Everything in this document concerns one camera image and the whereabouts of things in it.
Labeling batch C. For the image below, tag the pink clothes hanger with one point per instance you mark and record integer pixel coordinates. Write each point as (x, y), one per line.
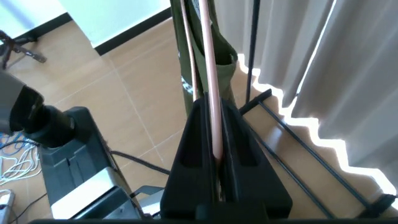
(213, 93)

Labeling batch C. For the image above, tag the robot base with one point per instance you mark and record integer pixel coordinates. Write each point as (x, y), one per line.
(84, 186)

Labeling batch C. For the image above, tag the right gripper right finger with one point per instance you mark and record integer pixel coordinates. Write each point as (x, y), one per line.
(248, 180)

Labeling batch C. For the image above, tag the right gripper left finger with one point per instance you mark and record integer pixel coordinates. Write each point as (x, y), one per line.
(189, 174)

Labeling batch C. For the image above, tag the green printed shirt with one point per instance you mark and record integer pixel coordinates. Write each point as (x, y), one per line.
(222, 77)

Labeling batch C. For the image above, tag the white power strip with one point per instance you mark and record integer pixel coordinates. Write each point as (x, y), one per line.
(4, 208)

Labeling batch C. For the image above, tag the black clothes rack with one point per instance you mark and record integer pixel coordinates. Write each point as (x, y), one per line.
(252, 46)

